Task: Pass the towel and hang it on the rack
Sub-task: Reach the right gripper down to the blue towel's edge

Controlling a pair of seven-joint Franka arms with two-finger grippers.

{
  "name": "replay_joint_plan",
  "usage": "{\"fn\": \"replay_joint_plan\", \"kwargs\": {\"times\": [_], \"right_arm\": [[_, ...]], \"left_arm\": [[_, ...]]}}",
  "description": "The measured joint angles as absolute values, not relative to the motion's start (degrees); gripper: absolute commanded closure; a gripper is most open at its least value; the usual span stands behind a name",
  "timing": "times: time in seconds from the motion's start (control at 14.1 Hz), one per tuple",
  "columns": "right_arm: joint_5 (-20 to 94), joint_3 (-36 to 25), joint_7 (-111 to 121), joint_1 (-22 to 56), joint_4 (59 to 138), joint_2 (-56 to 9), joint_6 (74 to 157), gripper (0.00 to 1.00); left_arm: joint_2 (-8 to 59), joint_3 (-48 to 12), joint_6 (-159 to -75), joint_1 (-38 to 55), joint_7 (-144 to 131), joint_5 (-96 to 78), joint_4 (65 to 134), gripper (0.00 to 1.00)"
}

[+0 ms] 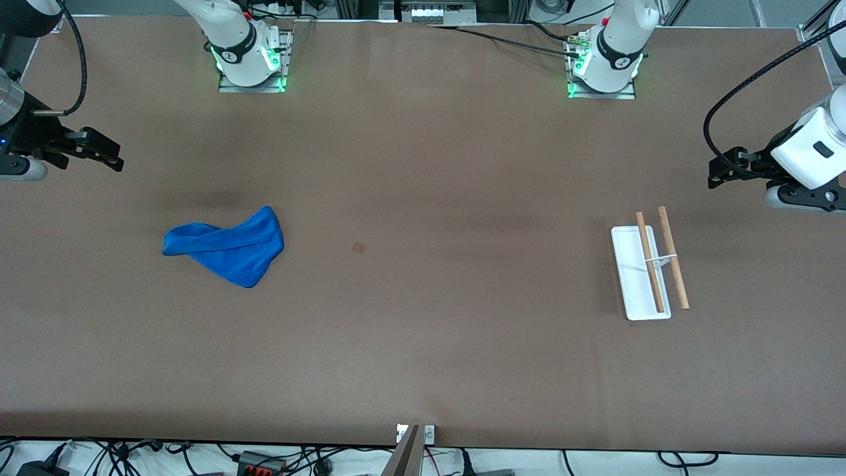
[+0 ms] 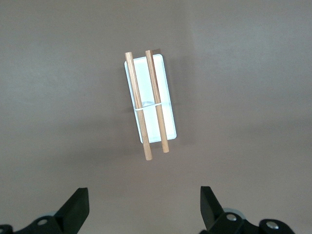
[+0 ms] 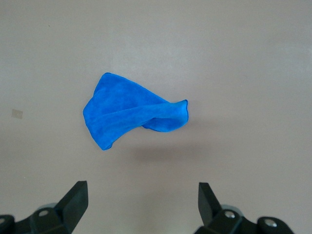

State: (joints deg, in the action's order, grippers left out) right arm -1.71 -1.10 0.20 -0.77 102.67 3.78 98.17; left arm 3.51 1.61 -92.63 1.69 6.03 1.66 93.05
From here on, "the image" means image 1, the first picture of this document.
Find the blue towel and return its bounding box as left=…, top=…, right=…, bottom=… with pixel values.
left=163, top=205, right=285, bottom=289

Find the white rack with wooden bars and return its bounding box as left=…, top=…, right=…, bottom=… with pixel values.
left=611, top=206, right=691, bottom=322

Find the black power adapter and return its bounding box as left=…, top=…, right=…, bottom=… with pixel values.
left=17, top=459, right=70, bottom=476

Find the white power strip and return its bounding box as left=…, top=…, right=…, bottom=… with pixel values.
left=402, top=0, right=458, bottom=24

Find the black box with red connectors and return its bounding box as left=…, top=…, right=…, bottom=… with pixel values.
left=238, top=451, right=286, bottom=476

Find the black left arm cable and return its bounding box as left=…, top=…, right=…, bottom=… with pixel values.
left=703, top=20, right=846, bottom=163

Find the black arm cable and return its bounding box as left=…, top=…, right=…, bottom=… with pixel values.
left=703, top=20, right=846, bottom=163
left=33, top=0, right=89, bottom=117

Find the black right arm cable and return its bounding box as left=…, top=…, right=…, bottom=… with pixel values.
left=33, top=0, right=89, bottom=117

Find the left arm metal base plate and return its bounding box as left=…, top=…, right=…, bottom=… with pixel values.
left=565, top=33, right=636, bottom=100

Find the aluminium frame corner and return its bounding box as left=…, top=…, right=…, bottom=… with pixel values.
left=796, top=0, right=846, bottom=46

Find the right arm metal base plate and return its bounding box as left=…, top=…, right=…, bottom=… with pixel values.
left=218, top=30, right=293, bottom=93

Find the long black table cable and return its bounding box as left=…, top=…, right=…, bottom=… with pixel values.
left=423, top=23, right=586, bottom=58

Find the looped black floor cable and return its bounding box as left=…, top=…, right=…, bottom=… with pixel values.
left=657, top=451, right=720, bottom=469

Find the small metal bracket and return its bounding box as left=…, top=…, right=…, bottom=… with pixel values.
left=397, top=424, right=436, bottom=445

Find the brown camera post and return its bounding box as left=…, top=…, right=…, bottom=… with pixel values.
left=382, top=425, right=424, bottom=476

